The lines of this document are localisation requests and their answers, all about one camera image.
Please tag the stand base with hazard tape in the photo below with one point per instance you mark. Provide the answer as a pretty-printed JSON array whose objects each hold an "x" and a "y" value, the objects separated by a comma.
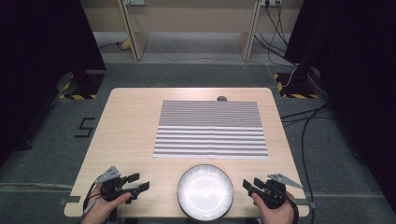
[
  {"x": 87, "y": 90},
  {"x": 295, "y": 90}
]

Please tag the wooden desk side panel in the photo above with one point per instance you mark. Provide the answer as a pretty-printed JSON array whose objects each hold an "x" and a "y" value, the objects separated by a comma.
[
  {"x": 247, "y": 40},
  {"x": 137, "y": 40}
]

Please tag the grey white striped placemat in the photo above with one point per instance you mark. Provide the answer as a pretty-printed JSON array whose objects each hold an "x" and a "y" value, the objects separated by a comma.
[{"x": 211, "y": 130}]

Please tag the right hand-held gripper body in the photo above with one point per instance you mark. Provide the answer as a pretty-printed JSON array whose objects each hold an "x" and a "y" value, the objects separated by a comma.
[{"x": 274, "y": 194}]

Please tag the black curtain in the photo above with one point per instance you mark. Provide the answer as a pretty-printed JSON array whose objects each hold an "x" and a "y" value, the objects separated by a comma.
[
  {"x": 37, "y": 62},
  {"x": 358, "y": 77}
]

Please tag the person's right hand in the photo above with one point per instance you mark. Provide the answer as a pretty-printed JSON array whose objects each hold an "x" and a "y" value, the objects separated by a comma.
[{"x": 277, "y": 216}]

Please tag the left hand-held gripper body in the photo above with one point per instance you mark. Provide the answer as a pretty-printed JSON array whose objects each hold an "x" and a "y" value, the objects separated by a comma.
[{"x": 109, "y": 186}]

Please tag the person's left hand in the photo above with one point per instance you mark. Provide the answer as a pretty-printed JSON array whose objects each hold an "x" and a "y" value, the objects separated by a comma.
[{"x": 99, "y": 208}]

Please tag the white wall socket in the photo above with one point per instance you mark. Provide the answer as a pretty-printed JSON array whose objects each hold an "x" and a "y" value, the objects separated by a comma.
[
  {"x": 134, "y": 2},
  {"x": 271, "y": 2}
]

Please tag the white ribbed plate dark rim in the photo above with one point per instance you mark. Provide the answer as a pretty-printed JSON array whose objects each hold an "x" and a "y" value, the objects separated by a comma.
[{"x": 205, "y": 193}]

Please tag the yellow object on floor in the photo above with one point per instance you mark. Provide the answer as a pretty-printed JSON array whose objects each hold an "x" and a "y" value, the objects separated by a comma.
[{"x": 126, "y": 44}]

